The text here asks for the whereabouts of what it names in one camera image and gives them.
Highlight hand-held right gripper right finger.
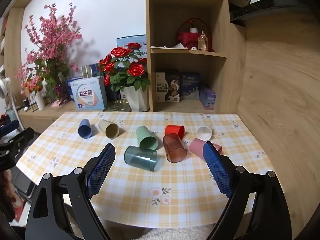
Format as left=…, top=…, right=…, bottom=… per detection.
left=203, top=141, right=293, bottom=240

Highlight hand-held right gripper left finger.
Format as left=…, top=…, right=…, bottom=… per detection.
left=25, top=143, right=116, bottom=240

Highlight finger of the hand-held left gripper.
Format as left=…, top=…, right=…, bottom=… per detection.
left=0, top=120, right=35, bottom=166

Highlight pink cup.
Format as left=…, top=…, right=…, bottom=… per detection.
left=189, top=138, right=223, bottom=161

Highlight white cup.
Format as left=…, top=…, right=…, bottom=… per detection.
left=197, top=126, right=213, bottom=141

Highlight transparent teal cup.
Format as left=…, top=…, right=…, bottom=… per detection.
left=124, top=145, right=158, bottom=172

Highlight beige cup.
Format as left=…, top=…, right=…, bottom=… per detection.
left=98, top=119, right=119, bottom=139

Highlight blue cup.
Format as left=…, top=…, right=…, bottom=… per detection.
left=78, top=119, right=93, bottom=139

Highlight transparent brown cup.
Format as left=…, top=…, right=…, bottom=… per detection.
left=163, top=134, right=188, bottom=163

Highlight red cup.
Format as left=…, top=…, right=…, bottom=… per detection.
left=164, top=124, right=185, bottom=140

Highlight green cup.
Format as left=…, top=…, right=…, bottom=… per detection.
left=136, top=126, right=159, bottom=149

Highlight yellow plaid tablecloth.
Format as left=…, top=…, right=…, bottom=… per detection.
left=16, top=111, right=277, bottom=230

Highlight low wooden cabinet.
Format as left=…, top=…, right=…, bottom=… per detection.
left=18, top=102, right=80, bottom=133

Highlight row of small bottles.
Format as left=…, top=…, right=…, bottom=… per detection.
left=24, top=97, right=52, bottom=112

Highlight slim white vase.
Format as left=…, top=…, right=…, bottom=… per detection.
left=34, top=91, right=46, bottom=110

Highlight white fan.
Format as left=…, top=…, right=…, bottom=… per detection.
left=0, top=77, right=12, bottom=98

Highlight blister pack tray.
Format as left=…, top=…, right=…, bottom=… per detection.
left=103, top=99, right=132, bottom=112

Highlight purple box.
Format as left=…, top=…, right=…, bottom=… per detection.
left=199, top=87, right=216, bottom=110

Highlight light blue carton box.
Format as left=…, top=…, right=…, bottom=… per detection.
left=70, top=76, right=108, bottom=111

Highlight white fluffy rug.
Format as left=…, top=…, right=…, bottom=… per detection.
left=136, top=224, right=214, bottom=240

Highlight white angular flower pot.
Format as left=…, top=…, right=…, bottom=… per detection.
left=124, top=86, right=150, bottom=112

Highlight wooden shelf unit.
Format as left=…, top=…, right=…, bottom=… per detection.
left=146, top=0, right=247, bottom=115

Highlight dark blue box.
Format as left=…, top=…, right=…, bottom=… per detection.
left=180, top=72, right=201, bottom=100

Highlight black snack box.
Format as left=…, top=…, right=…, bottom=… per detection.
left=155, top=69, right=181, bottom=103

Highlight glass jar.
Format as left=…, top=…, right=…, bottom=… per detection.
left=81, top=65, right=94, bottom=79

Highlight pink blossom branches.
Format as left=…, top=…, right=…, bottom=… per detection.
left=15, top=2, right=83, bottom=105

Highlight red rose bouquet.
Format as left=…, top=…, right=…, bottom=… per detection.
left=97, top=42, right=152, bottom=93

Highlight clear perfume bottle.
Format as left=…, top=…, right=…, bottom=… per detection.
left=198, top=31, right=208, bottom=52

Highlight stack of papers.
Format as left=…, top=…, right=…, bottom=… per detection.
left=150, top=43, right=188, bottom=50

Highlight large blue white box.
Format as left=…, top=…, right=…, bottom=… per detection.
left=116, top=34, right=147, bottom=57

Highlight red basket with handle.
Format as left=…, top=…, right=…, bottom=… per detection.
left=177, top=17, right=213, bottom=52

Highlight black wall shelf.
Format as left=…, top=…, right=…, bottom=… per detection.
left=229, top=0, right=308, bottom=25

